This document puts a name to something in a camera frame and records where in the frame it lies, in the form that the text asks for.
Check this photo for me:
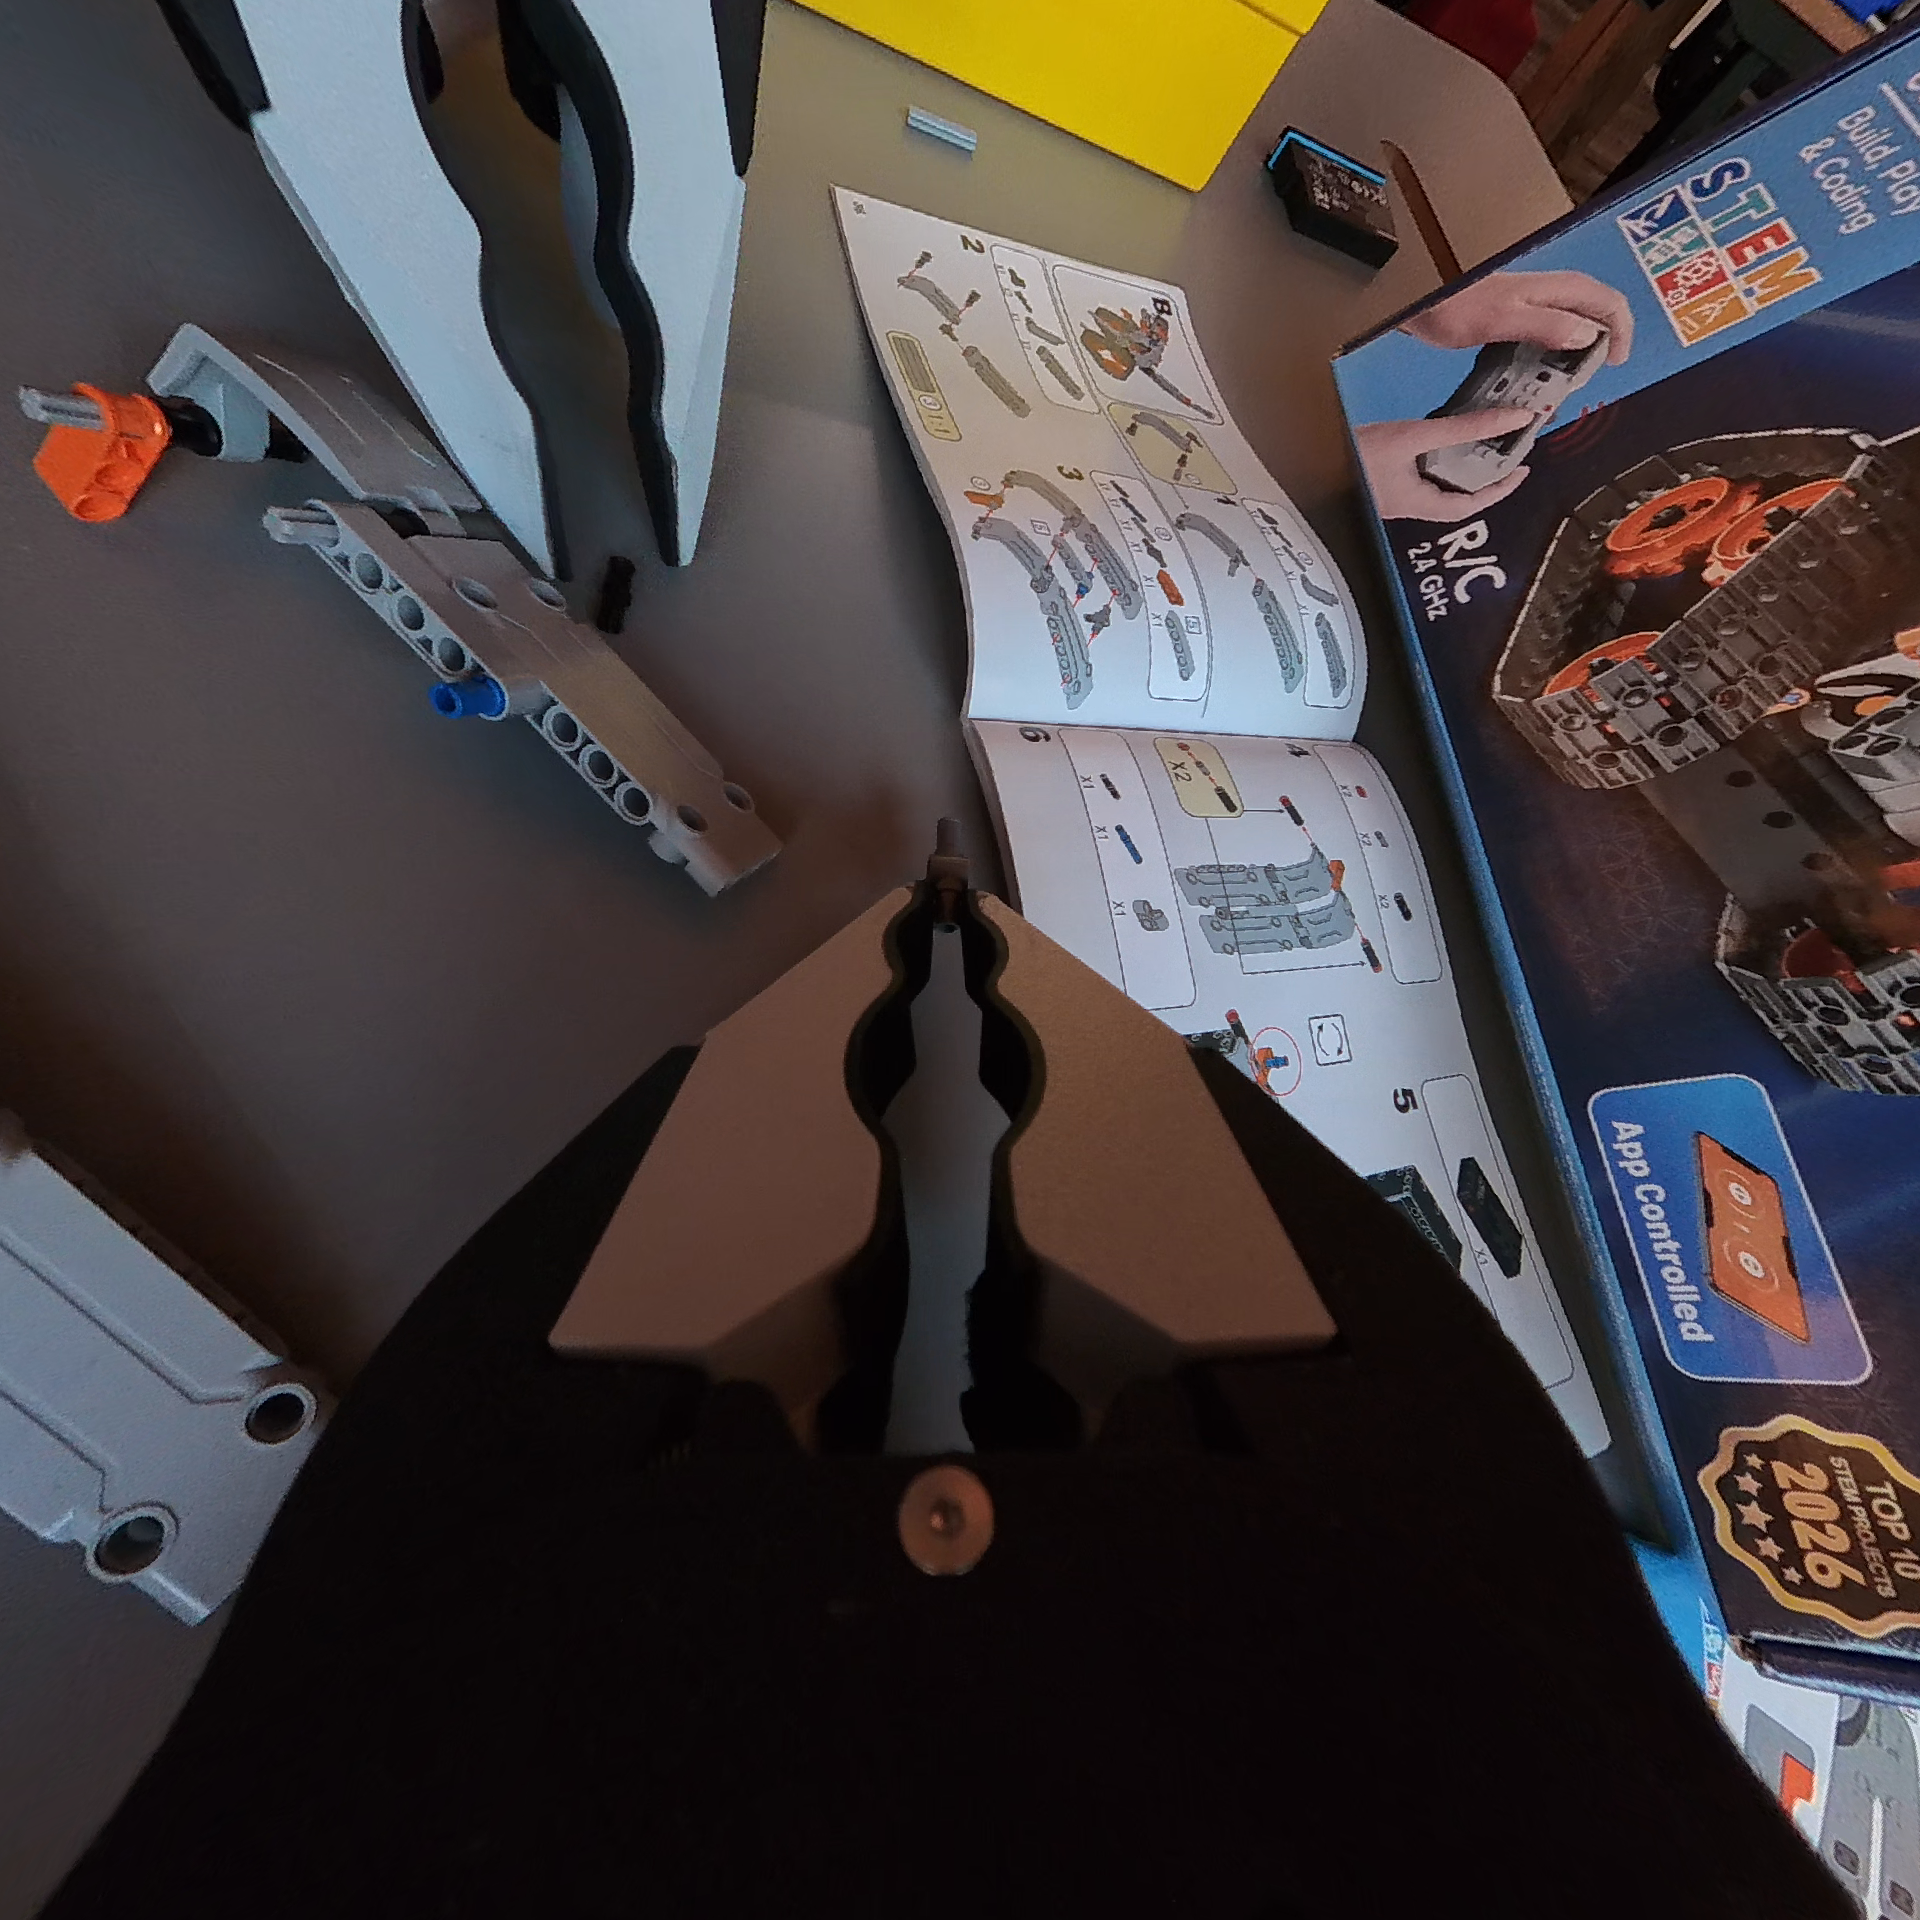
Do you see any grey desk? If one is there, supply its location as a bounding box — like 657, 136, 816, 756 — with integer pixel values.
0, 0, 1673, 1920

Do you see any grey block assembly orange connector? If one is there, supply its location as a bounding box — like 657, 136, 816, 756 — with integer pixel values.
19, 323, 785, 898

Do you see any yellow plastic bin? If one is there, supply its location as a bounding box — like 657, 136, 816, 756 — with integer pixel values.
787, 0, 1328, 193

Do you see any blue robot kit box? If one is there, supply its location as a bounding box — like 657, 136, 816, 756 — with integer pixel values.
1332, 22, 1920, 1705

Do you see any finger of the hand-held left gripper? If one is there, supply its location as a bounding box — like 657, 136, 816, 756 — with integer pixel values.
232, 0, 571, 582
507, 0, 753, 571

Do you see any white instruction booklet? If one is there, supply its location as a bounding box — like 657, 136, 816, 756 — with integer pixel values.
831, 184, 1615, 1465

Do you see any black battery box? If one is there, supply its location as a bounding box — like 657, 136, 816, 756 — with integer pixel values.
1264, 129, 1402, 273

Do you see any grey panel block assembly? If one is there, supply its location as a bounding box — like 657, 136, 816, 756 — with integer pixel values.
0, 1112, 325, 1629

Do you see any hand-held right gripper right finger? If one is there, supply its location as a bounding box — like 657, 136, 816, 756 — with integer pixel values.
960, 888, 1340, 1453

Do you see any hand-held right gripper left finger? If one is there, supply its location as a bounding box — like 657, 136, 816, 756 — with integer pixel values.
547, 885, 921, 1453

